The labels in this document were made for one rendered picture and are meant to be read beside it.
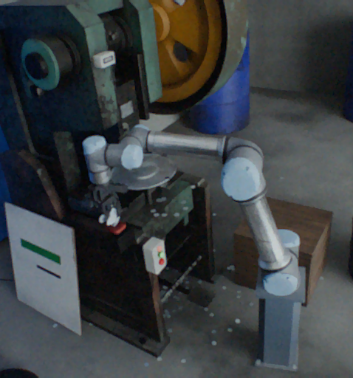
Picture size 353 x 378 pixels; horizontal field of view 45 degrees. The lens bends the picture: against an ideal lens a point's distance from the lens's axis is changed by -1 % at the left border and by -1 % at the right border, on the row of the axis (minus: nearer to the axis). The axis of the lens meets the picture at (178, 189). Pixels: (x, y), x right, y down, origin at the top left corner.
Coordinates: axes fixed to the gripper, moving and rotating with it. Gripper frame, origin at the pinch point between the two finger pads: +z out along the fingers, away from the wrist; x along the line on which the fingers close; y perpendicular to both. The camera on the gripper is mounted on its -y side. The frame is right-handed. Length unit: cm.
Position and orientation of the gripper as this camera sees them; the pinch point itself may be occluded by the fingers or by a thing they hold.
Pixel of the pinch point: (114, 222)
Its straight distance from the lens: 162.7
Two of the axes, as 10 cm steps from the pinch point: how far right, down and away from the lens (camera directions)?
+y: -5.4, 4.8, -6.9
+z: 0.9, 8.5, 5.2
